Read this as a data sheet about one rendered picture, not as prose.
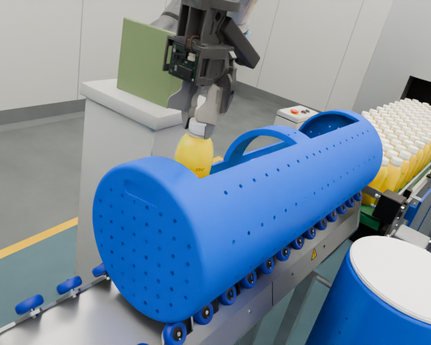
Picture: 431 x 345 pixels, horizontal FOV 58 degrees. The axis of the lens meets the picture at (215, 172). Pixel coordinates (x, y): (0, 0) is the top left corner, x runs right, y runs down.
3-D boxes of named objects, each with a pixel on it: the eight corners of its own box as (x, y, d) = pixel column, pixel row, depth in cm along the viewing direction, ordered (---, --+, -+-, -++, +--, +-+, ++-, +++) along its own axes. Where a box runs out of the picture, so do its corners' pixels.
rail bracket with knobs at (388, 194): (364, 216, 135) (375, 191, 131) (371, 210, 141) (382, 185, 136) (392, 231, 130) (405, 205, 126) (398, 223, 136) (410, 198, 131)
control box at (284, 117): (270, 132, 163) (278, 109, 158) (293, 126, 178) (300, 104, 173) (291, 142, 158) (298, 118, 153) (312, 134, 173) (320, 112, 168)
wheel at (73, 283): (60, 282, 69) (64, 292, 69) (82, 271, 72) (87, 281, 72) (51, 287, 72) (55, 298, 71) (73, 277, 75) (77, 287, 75)
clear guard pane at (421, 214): (369, 298, 166) (419, 202, 145) (414, 235, 225) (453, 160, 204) (371, 298, 166) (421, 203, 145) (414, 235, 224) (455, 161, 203)
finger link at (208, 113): (185, 144, 61) (188, 83, 58) (209, 137, 65) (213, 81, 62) (200, 148, 59) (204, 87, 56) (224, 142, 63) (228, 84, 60)
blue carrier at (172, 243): (92, 280, 79) (87, 145, 69) (295, 179, 144) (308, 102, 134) (198, 356, 63) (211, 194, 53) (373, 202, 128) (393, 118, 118)
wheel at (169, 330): (158, 327, 66) (165, 328, 65) (176, 314, 69) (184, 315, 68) (165, 352, 66) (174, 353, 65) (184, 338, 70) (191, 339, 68)
